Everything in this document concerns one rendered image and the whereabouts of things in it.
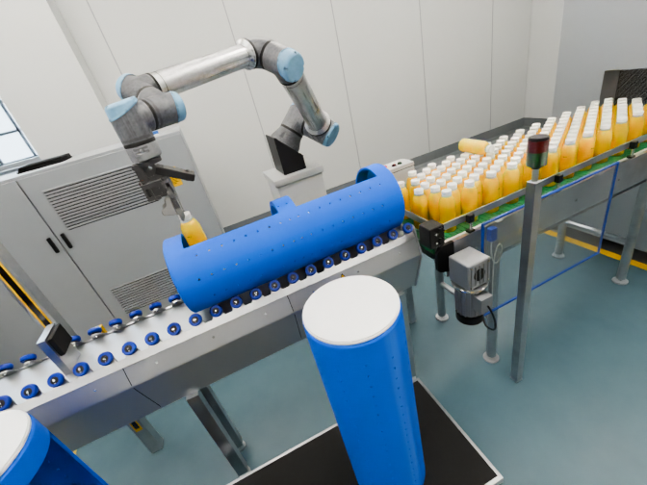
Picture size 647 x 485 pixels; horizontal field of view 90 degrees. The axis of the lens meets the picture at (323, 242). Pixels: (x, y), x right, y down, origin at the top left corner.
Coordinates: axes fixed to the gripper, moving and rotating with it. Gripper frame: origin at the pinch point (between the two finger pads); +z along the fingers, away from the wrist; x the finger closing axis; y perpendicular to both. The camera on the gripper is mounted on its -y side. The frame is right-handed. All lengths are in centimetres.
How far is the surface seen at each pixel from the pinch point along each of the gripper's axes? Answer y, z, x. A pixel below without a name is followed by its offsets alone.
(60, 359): 54, 30, 5
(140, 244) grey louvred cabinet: 58, 59, -156
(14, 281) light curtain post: 69, 11, -30
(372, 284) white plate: -44, 27, 42
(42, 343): 55, 22, 5
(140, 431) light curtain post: 72, 111, -29
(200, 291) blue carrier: 4.3, 21.7, 14.3
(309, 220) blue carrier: -38.4, 13.9, 12.0
